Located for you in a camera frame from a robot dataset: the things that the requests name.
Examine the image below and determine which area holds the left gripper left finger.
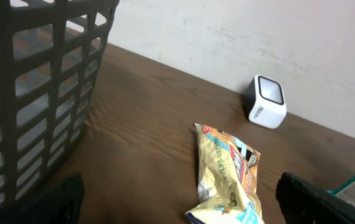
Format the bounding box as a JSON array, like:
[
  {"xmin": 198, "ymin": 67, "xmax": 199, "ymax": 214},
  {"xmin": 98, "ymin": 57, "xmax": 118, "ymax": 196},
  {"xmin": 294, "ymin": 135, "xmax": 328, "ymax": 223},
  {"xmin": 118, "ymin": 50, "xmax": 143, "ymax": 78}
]
[{"xmin": 0, "ymin": 173, "xmax": 85, "ymax": 224}]

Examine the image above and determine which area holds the grey plastic shopping basket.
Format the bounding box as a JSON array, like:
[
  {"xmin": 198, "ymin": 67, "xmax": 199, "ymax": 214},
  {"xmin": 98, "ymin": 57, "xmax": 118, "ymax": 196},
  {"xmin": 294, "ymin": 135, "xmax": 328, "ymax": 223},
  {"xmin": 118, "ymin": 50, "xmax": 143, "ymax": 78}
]
[{"xmin": 0, "ymin": 0, "xmax": 119, "ymax": 207}]

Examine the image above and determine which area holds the yellow snack bag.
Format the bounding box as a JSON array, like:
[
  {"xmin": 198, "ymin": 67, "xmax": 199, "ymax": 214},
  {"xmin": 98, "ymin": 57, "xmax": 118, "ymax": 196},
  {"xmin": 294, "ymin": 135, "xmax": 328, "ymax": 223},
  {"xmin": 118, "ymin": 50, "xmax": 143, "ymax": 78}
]
[{"xmin": 185, "ymin": 123, "xmax": 264, "ymax": 224}]

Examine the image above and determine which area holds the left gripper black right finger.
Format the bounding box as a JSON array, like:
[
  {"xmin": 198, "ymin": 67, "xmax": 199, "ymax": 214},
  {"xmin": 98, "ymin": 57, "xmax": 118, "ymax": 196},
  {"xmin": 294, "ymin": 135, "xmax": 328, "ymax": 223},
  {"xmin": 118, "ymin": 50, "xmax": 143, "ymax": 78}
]
[{"xmin": 275, "ymin": 172, "xmax": 355, "ymax": 224}]

